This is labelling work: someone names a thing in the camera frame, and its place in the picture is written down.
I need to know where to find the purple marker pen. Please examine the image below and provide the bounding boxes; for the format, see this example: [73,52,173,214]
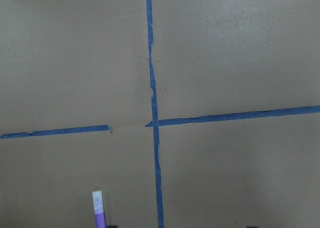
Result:
[92,191,107,228]

